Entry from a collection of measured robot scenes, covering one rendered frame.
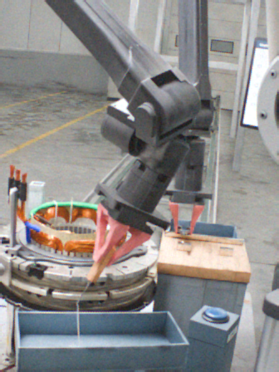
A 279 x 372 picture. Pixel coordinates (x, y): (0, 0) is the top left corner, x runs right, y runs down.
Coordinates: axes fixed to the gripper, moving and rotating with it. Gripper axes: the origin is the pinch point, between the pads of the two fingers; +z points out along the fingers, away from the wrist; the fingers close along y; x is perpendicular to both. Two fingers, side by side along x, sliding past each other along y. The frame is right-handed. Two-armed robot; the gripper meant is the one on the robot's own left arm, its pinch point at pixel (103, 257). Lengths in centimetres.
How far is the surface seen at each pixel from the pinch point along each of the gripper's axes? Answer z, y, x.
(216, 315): 3.2, -26.1, 0.3
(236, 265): -2.8, -39.0, -14.4
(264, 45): -62, -78, -93
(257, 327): 56, -208, -133
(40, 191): 3.4, -3.2, -35.8
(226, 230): -5, -53, -37
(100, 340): 13.4, -7.5, -0.1
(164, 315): 5.9, -16.0, 0.0
